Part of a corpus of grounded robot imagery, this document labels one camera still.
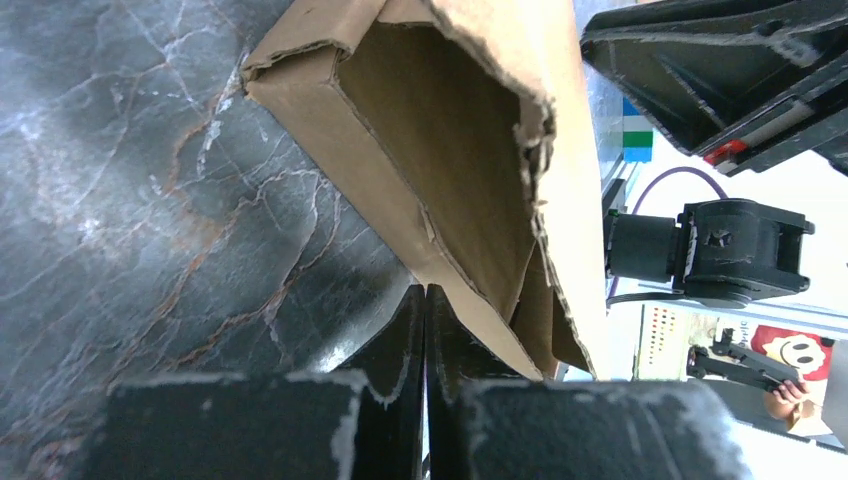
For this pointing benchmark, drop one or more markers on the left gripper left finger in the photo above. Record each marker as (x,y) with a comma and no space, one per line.
(361,420)

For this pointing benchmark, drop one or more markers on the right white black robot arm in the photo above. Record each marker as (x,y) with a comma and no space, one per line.
(723,253)

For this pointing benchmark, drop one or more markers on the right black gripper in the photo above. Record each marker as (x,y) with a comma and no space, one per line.
(747,84)

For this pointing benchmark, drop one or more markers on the cardboard box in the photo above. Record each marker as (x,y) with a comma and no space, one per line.
(461,132)

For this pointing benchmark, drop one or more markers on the blue green stacked bricks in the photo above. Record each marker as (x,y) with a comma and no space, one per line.
(637,135)

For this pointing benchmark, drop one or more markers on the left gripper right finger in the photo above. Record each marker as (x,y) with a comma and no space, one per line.
(489,422)

